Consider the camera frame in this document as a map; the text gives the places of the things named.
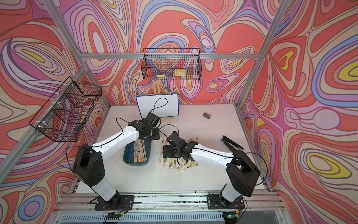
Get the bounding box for panda print chopsticks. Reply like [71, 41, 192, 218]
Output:
[195, 138, 199, 168]

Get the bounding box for teal plastic storage box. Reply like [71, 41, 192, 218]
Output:
[123, 141, 152, 166]

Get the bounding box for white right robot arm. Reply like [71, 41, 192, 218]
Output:
[163, 132, 261, 208]

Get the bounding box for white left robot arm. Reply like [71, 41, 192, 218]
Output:
[72, 113, 161, 207]

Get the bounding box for wrapped chopsticks in box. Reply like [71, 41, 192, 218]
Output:
[133, 139, 147, 163]

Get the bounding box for blue framed whiteboard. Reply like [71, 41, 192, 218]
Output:
[136, 93, 179, 118]

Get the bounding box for wooden whiteboard easel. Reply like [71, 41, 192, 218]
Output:
[144, 80, 179, 118]

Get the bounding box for olive and white stapler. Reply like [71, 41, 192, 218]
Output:
[203, 113, 212, 119]

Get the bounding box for yellow sticky note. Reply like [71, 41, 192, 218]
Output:
[173, 69, 186, 77]

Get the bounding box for green circuit board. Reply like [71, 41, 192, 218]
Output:
[106, 212, 124, 221]

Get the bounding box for black wire basket back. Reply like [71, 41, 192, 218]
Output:
[141, 47, 202, 80]

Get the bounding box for black wire basket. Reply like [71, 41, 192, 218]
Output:
[29, 77, 102, 142]
[141, 47, 202, 80]

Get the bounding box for black wire basket left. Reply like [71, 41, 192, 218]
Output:
[29, 77, 102, 142]

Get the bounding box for aluminium frame post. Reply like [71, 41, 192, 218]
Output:
[236, 0, 311, 108]

